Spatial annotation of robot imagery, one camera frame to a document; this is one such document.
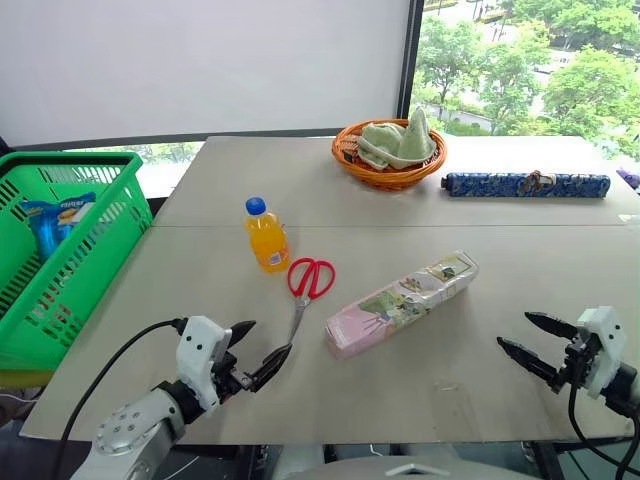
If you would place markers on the grey rounded robot body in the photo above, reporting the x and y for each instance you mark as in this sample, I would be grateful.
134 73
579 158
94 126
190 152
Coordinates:
400 471

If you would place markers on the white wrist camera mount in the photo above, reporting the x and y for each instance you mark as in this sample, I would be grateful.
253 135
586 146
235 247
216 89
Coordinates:
607 340
197 345

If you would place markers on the long pink printed carton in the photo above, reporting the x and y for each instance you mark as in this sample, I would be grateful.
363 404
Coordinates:
390 311

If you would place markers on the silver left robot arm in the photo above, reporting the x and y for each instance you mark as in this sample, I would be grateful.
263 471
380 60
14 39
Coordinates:
131 429

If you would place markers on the orange juice bottle blue cap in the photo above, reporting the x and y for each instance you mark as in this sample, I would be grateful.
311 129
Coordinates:
267 241

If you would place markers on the purple object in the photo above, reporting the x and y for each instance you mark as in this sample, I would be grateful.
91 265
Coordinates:
631 177

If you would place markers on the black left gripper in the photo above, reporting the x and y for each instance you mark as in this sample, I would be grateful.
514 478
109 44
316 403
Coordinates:
231 377

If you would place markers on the cone shaped green cloth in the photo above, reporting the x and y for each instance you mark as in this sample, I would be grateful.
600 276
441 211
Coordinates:
417 140

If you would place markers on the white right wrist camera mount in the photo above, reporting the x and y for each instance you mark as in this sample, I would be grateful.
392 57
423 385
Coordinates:
607 340

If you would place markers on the green plastic shopping basket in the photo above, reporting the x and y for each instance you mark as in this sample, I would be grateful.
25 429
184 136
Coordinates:
75 280

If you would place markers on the blue snack bag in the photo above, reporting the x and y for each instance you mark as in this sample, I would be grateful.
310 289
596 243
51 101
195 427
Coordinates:
60 216

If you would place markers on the white roller blind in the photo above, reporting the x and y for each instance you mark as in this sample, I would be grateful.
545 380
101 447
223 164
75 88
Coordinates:
200 65

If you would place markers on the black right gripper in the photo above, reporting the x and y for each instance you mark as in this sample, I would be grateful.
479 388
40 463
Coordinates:
580 365

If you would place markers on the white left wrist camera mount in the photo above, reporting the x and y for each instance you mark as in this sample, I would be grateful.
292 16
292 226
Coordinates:
197 345

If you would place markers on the blue patterned roll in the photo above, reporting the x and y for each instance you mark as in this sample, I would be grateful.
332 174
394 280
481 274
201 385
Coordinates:
490 184

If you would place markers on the orange wicker basket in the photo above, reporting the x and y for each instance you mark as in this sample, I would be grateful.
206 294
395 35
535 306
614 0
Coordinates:
390 178

